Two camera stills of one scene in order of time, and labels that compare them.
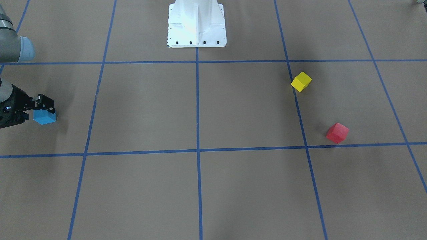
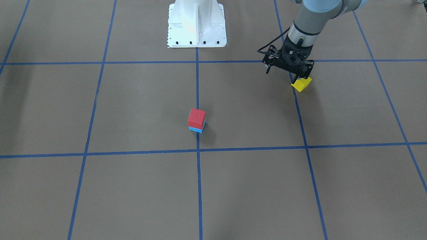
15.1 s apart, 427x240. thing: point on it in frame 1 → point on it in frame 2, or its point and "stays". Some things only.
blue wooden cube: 43,116 → 197,130
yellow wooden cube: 301,81 stays
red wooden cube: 338,133 → 196,118
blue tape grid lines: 197,150 stays
